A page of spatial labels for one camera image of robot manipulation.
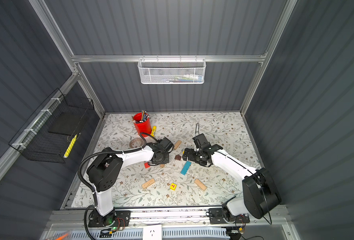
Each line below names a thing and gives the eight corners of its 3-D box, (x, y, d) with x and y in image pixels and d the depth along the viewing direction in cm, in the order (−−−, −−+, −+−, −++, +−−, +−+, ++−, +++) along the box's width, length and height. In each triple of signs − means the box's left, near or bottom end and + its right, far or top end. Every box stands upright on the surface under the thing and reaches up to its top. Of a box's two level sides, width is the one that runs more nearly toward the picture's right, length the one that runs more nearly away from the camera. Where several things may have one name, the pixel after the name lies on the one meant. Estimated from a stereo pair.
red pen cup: (136, 137, 107) (131, 123, 96) (139, 125, 114) (134, 112, 103) (150, 137, 107) (146, 123, 96) (152, 125, 114) (149, 112, 103)
